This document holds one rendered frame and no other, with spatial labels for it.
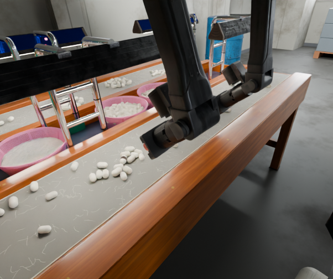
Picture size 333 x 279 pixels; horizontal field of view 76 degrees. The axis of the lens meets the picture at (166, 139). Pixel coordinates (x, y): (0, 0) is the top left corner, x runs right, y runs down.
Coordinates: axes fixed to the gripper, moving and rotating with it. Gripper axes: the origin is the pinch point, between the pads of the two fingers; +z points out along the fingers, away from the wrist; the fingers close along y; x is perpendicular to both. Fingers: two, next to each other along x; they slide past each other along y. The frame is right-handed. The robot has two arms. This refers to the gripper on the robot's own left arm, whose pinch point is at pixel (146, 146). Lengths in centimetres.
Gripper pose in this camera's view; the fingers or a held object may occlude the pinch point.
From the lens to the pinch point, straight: 61.6
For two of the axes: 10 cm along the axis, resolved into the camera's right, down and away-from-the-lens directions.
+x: 5.2, 8.5, 0.4
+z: -5.3, 2.8, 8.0
